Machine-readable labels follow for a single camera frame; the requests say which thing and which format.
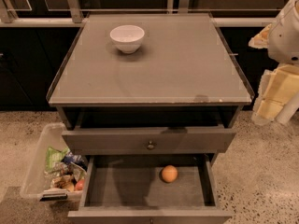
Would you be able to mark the grey upper drawer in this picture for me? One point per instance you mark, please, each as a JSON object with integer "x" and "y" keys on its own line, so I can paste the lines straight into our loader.
{"x": 133, "y": 141}

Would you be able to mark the white cylindrical post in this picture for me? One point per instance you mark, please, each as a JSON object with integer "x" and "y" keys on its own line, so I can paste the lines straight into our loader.
{"x": 288, "y": 110}

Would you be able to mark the blue snack packet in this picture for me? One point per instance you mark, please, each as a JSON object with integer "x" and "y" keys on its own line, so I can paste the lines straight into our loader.
{"x": 71, "y": 158}

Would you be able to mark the red apple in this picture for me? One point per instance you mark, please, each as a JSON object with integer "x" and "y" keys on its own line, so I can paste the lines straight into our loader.
{"x": 80, "y": 185}

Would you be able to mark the grey drawer cabinet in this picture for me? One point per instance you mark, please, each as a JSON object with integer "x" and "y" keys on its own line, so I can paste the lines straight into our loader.
{"x": 181, "y": 76}

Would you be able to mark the round metal drawer knob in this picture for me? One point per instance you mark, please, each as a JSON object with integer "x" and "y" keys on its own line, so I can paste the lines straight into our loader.
{"x": 151, "y": 145}

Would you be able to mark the orange fruit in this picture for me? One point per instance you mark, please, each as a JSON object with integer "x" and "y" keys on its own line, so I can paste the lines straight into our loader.
{"x": 169, "y": 173}

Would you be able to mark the metal window frame rail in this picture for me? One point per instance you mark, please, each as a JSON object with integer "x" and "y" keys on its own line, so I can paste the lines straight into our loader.
{"x": 66, "y": 13}

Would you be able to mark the green snack bag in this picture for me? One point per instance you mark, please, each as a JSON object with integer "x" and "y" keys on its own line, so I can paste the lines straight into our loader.
{"x": 54, "y": 156}

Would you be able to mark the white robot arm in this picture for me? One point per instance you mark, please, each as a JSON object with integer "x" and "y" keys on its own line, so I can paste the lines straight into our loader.
{"x": 292, "y": 6}

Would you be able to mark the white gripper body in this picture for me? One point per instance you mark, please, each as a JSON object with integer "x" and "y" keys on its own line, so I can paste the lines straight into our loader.
{"x": 285, "y": 36}

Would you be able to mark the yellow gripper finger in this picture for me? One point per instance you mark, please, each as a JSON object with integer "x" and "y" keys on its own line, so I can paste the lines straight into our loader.
{"x": 276, "y": 89}
{"x": 260, "y": 41}

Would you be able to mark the grey open middle drawer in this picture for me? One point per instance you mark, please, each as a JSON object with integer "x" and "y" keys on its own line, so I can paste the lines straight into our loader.
{"x": 130, "y": 190}

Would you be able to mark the clear plastic bin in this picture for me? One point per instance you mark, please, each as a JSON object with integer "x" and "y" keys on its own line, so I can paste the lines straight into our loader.
{"x": 36, "y": 184}

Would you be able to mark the white ceramic bowl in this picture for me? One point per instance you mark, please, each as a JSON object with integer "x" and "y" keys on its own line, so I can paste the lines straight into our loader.
{"x": 127, "y": 38}

